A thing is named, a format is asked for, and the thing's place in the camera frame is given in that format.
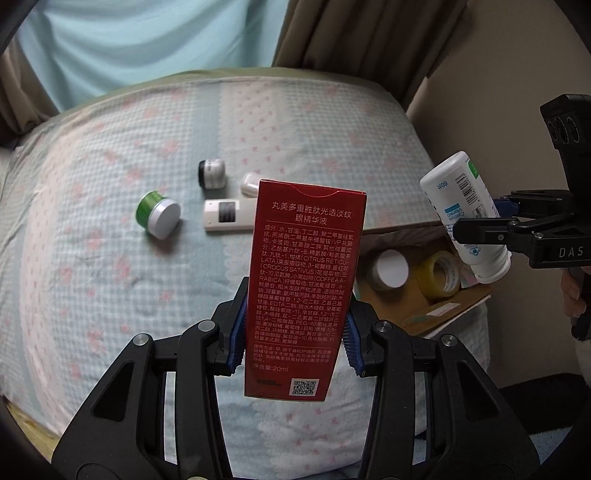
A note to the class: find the green jar white lid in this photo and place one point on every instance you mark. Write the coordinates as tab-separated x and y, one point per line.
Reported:
157	215

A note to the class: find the white earbuds case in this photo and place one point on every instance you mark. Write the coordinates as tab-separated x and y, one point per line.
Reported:
250	184

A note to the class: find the brown curtain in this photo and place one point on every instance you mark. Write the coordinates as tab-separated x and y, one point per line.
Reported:
24	102
395	44

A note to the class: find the left brown curtain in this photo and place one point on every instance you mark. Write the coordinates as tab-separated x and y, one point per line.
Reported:
24	102

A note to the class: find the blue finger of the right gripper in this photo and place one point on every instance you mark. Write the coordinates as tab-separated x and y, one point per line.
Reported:
507	206

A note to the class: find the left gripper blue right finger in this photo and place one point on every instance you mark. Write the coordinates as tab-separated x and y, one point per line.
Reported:
354	337

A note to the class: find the white pill bottle green label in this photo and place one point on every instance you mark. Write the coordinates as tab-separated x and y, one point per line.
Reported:
456	191

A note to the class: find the cardboard box pink lining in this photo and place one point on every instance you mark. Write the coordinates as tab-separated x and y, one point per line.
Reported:
413	277

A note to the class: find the light blue hanging cloth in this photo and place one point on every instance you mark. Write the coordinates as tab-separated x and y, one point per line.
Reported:
80	50

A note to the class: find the small black white jar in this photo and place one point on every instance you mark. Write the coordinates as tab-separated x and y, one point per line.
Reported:
211	174

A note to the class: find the yellow packing tape roll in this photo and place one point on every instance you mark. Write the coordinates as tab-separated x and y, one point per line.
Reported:
438	276

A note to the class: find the person's right hand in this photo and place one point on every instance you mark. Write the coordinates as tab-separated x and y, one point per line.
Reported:
571	288

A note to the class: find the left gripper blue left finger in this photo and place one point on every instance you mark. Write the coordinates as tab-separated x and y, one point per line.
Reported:
237	317

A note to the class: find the red carton box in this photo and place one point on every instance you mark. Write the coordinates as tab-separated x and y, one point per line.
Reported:
305	249

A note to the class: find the white lidded round jar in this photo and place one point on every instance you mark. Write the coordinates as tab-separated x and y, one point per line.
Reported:
389	270

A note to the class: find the checkered floral bed quilt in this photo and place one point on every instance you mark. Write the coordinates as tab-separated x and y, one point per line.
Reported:
79	276

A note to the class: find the right brown curtain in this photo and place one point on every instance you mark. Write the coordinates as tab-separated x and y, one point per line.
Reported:
395	44

